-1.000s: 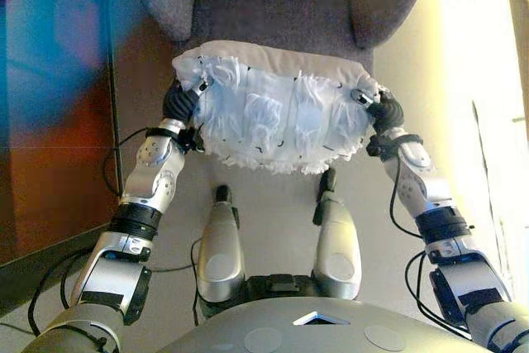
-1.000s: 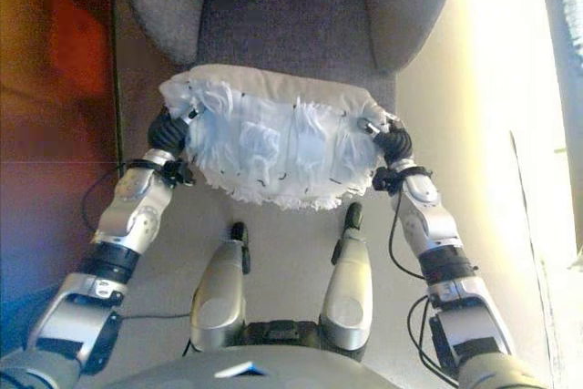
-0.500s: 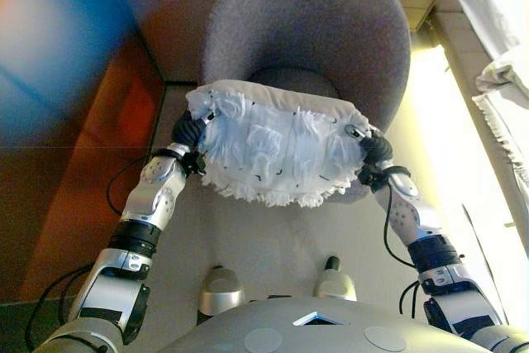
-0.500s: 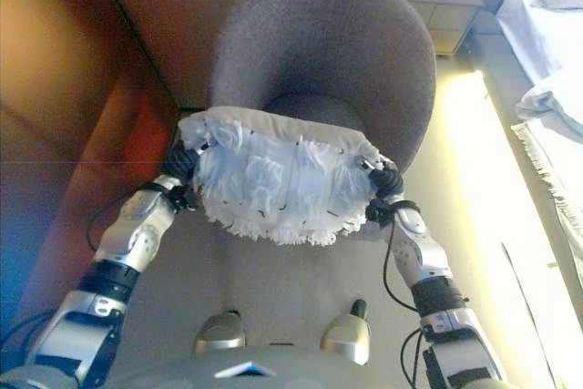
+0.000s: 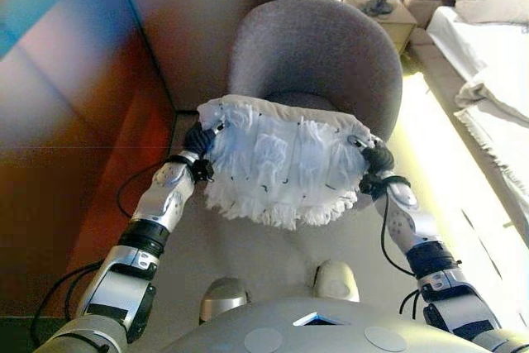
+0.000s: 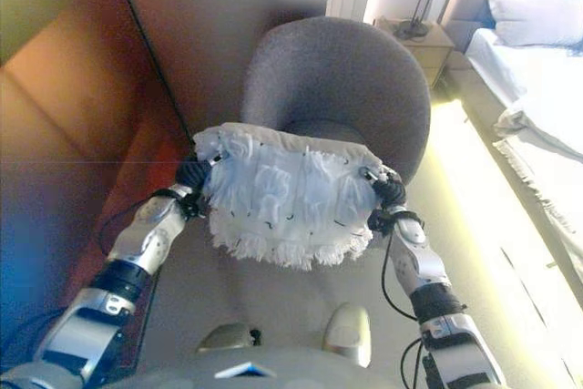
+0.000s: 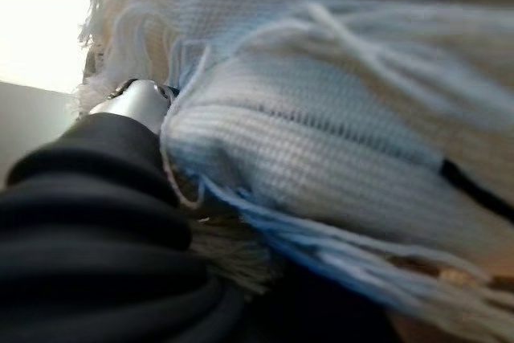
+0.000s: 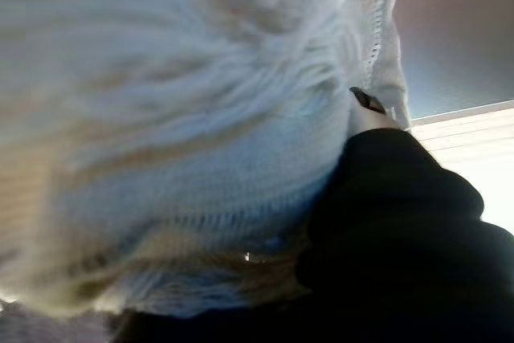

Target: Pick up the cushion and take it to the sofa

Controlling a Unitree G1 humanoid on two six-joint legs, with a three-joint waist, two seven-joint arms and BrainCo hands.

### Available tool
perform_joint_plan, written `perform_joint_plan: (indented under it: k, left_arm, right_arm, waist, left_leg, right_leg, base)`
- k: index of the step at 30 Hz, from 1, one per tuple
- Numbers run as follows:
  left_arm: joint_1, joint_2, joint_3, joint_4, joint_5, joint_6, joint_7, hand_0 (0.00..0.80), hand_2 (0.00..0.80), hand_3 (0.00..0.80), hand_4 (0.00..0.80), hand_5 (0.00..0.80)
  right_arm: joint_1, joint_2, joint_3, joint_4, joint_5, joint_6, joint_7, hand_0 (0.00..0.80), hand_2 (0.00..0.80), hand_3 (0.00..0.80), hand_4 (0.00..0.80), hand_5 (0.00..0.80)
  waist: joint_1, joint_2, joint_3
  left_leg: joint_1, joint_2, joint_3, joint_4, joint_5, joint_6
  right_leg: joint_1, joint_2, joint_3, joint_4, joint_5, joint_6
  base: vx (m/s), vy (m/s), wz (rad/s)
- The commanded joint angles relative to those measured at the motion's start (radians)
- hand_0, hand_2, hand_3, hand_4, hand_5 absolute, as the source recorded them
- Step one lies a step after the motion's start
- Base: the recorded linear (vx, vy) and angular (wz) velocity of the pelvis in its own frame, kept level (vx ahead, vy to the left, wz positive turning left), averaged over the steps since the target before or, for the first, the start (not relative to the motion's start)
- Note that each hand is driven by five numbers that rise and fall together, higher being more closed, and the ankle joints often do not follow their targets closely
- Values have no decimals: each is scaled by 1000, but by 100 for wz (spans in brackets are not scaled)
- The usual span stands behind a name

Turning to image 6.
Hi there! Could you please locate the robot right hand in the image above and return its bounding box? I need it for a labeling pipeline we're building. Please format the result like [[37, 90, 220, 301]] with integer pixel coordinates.
[[359, 165, 408, 208]]

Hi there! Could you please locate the silver robot right foot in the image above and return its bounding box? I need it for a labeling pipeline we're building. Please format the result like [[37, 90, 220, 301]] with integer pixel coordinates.
[[320, 302, 373, 370]]

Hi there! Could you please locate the white fringed cushion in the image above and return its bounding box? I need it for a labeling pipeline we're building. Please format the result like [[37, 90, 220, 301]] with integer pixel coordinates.
[[191, 122, 398, 271]]

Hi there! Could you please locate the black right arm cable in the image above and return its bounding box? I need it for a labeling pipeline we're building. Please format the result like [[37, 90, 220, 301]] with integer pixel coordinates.
[[380, 232, 425, 389]]

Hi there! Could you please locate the beige wooden nightstand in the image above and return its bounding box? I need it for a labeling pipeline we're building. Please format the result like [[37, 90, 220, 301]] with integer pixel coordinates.
[[373, 16, 457, 90]]

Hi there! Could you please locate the silver robot left foot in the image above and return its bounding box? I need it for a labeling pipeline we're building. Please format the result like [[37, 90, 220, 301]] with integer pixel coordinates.
[[195, 321, 264, 354]]

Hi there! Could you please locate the grey robot torso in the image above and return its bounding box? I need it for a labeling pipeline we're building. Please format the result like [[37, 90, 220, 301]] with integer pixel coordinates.
[[104, 345, 429, 389]]

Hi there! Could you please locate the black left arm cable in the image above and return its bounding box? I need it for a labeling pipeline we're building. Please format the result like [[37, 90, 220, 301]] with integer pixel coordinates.
[[97, 187, 184, 256]]

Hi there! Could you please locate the beige upholstered bed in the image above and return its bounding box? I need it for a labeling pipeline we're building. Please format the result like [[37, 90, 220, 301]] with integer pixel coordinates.
[[443, 0, 583, 313]]

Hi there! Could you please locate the silver robot foot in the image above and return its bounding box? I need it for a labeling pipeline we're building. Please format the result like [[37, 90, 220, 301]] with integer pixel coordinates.
[[320, 302, 373, 370], [195, 321, 264, 354]]

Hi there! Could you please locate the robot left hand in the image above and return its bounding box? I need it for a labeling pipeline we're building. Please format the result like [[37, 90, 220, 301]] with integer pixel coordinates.
[[175, 154, 224, 192]]

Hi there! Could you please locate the cream fringed blanket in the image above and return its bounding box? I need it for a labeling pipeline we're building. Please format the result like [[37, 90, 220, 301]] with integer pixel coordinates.
[[493, 105, 583, 245]]

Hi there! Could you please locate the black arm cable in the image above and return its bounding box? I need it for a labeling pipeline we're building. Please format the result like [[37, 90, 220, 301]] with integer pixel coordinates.
[[97, 187, 184, 256], [380, 232, 425, 389]]

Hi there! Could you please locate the grey upholstered armchair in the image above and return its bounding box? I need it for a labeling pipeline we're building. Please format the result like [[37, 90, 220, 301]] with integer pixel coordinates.
[[240, 15, 433, 254]]

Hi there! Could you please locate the white bed pillow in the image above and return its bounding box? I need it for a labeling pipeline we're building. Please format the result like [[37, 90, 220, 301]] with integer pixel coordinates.
[[485, 0, 583, 49]]

